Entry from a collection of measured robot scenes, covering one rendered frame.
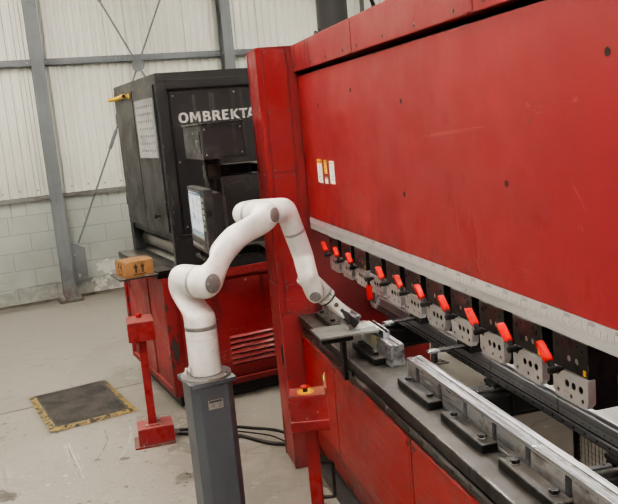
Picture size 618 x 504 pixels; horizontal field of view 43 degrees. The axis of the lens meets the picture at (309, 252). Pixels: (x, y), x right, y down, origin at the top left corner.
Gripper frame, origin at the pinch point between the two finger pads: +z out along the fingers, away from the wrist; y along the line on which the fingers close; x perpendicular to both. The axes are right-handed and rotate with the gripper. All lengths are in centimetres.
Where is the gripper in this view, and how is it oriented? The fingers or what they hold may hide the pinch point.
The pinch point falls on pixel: (351, 321)
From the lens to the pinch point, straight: 347.3
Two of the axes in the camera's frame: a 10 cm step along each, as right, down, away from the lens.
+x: -6.7, 7.4, -1.3
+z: 6.7, 6.6, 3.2
